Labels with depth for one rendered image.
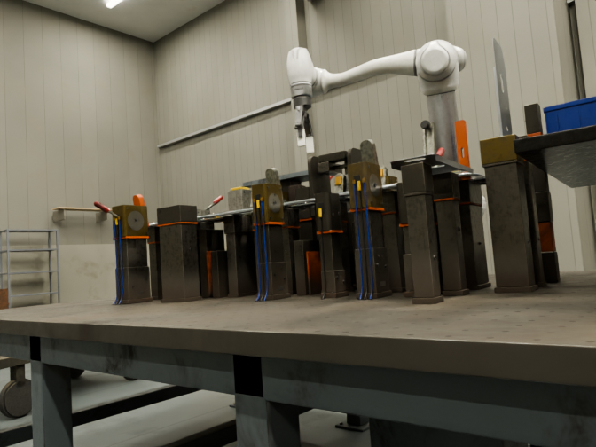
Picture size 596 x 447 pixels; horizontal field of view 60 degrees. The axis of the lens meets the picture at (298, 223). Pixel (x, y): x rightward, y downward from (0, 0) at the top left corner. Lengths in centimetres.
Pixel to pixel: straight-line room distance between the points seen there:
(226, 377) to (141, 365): 27
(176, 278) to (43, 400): 54
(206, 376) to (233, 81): 1124
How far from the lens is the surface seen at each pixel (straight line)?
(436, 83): 187
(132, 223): 198
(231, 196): 206
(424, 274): 108
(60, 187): 1256
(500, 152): 128
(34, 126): 1263
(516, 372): 60
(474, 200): 143
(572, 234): 697
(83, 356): 137
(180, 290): 179
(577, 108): 150
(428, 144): 169
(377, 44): 970
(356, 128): 954
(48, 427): 163
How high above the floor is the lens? 80
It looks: 5 degrees up
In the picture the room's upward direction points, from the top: 4 degrees counter-clockwise
